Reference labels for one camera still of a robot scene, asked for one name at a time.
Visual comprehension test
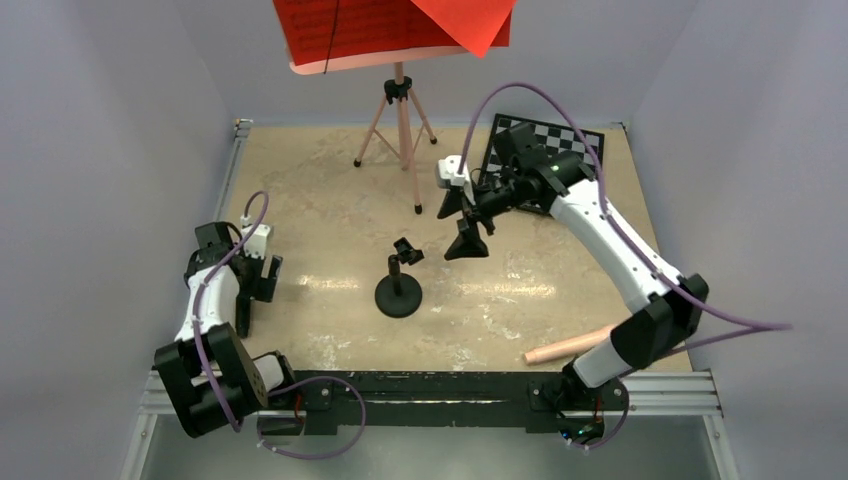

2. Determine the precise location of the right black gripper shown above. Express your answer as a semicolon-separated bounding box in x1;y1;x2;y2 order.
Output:
438;170;524;261

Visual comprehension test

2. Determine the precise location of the black microphone desk stand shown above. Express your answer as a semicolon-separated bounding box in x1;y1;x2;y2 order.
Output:
374;237;424;318

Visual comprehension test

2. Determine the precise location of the pink tripod music stand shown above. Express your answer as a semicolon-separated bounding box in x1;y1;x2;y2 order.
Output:
289;46;465;215

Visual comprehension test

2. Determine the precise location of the red sheet music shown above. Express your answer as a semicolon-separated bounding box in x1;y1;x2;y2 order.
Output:
273;0;451;65
413;0;517;58

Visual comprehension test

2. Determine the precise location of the black microphone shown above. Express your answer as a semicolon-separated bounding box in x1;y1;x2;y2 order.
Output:
235;293;253;339

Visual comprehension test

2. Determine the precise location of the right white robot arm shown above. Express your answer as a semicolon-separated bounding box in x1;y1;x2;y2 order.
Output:
436;123;709;407

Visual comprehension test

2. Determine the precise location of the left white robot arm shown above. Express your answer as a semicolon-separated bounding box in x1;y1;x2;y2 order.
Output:
153;219;298;438

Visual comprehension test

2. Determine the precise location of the black white checkerboard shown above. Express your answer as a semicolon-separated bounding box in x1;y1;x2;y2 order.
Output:
474;114;604;214

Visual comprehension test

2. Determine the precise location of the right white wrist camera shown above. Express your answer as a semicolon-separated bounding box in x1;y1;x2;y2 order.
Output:
435;155;474;201

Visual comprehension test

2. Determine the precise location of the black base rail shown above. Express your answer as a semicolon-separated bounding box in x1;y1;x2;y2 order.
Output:
269;370;629;436

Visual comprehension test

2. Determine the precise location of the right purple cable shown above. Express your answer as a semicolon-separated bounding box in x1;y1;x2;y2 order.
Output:
457;82;794;352

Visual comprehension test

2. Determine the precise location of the aluminium table frame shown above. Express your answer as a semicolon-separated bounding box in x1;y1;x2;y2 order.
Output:
119;119;740;480

